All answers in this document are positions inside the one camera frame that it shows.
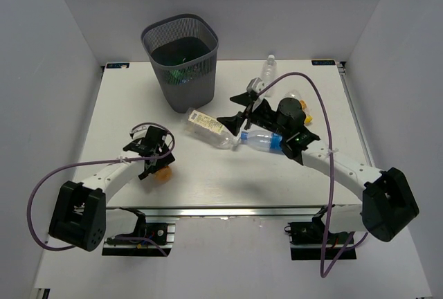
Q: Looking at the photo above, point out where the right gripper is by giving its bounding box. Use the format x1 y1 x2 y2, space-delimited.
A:
217 92 289 138

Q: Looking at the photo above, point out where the orange juice bottle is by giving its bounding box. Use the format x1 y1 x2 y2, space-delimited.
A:
154 165 172 183

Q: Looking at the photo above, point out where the clear bottle blue label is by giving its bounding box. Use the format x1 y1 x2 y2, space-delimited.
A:
240 130 282 154

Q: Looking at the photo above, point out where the large clear labelled bottle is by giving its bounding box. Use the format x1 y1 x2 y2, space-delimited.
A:
182 108 239 150

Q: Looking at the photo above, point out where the clear bottle white cap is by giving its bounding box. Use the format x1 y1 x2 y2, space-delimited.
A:
260 55 277 84

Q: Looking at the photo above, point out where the clear bottle yellow cap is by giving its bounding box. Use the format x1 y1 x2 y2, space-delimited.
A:
285 89 313 125

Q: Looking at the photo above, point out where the green plastic bottle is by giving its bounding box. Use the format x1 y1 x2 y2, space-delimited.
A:
165 55 201 85

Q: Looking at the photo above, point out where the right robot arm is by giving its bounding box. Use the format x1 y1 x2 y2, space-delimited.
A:
218 78 419 243

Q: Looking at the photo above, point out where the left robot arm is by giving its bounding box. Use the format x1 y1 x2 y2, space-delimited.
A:
49 123 174 251

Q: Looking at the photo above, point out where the grey mesh waste bin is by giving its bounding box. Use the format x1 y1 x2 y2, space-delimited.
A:
141 13 219 114

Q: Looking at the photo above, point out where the right blue table sticker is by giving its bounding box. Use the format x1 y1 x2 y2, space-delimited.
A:
311 60 336 66

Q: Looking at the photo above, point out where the blue table sticker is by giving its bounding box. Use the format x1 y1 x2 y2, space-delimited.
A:
311 60 336 66
105 62 129 69

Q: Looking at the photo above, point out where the left blue table sticker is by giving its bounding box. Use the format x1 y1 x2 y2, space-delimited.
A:
105 62 129 69

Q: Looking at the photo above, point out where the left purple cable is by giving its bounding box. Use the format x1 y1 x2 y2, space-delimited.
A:
28 122 176 251

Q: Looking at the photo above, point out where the purple cable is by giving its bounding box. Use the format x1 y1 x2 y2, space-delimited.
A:
28 122 176 251
254 72 370 278

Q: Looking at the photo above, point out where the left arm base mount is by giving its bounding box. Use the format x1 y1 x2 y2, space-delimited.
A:
102 208 176 257

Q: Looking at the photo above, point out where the aluminium table front rail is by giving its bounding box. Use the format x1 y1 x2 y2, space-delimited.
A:
103 205 363 220

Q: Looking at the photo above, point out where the aluminium table rail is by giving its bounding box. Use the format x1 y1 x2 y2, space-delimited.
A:
336 62 374 165
103 205 363 220

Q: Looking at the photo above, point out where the aluminium table right rail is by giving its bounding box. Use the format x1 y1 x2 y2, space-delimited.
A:
336 62 374 165

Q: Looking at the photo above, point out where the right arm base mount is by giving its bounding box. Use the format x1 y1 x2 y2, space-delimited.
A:
283 204 365 261

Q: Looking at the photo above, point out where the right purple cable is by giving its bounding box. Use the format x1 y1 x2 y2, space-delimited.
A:
254 72 370 278

